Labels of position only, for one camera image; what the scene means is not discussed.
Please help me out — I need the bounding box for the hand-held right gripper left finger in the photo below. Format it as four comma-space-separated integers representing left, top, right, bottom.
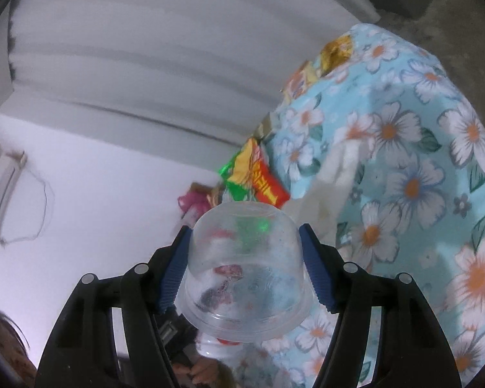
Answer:
36, 225, 194, 388

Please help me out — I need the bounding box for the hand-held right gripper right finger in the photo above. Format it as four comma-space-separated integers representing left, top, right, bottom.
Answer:
298, 222, 465, 388

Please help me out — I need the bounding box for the clear plastic cup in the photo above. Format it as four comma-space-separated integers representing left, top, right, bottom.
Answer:
174, 201, 314, 341

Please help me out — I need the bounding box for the person's left hand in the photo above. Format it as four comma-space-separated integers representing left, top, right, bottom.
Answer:
173, 358, 224, 386

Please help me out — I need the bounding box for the pink bag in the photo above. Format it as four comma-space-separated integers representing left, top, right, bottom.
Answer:
178, 182, 223, 227

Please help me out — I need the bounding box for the green snack packet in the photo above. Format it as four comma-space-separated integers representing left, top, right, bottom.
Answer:
220, 137, 292, 210

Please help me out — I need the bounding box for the blue floral cloth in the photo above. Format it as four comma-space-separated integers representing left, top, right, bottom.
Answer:
226, 22, 485, 388

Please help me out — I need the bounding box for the person's head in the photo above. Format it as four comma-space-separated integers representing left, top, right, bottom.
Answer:
0, 305, 37, 388

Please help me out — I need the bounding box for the white air conditioner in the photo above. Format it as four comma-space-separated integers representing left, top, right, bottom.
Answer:
0, 151, 27, 247

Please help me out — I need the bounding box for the colourful cartoon packet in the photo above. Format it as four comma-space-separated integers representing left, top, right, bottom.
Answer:
283, 60, 322, 102

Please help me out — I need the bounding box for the gold wrapper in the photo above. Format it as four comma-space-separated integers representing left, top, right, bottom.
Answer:
319, 34, 354, 73

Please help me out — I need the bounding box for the white curtain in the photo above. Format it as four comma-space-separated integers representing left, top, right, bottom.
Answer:
0, 0, 381, 150

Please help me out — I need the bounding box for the thin wall cable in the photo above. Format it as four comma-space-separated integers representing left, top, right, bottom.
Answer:
0, 170, 55, 247

